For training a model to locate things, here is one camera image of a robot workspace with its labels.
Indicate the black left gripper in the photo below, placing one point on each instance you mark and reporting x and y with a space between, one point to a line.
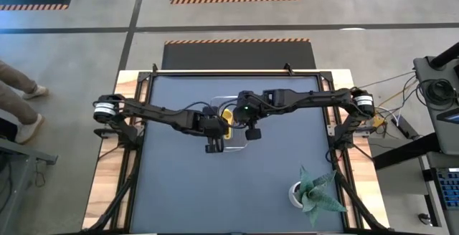
211 124

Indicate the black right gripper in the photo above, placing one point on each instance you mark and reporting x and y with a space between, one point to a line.
251 107

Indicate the clear plastic basket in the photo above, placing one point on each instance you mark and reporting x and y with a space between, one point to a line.
236 145

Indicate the yellow measuring cup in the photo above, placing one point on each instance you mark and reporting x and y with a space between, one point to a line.
227 116

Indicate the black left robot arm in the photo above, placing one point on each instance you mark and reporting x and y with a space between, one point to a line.
154 111

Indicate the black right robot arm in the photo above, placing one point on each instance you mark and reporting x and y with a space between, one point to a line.
305 97

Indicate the potted succulent in white pot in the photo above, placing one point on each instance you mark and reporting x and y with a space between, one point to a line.
315 195

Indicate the black power strip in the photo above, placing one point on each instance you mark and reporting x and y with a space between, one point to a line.
401 127

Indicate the black cart beam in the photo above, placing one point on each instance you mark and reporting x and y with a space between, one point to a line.
401 154

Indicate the grey desk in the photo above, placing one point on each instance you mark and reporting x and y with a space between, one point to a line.
14 152

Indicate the dark tablet screen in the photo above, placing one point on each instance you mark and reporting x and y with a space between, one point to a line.
452 116

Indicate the black pole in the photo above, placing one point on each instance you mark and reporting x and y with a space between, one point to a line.
446 54

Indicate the person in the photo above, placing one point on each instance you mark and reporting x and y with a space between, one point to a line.
14 102

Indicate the small dark floor object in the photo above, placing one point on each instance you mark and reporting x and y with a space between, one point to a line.
425 219

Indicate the black device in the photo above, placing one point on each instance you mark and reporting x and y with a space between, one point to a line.
7 129

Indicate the lit keypad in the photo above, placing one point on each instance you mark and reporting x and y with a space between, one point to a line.
448 188

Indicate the black frame clamp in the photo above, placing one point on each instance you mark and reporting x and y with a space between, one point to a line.
288 68
155 68

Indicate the black table frame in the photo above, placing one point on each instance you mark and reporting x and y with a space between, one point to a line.
327 79

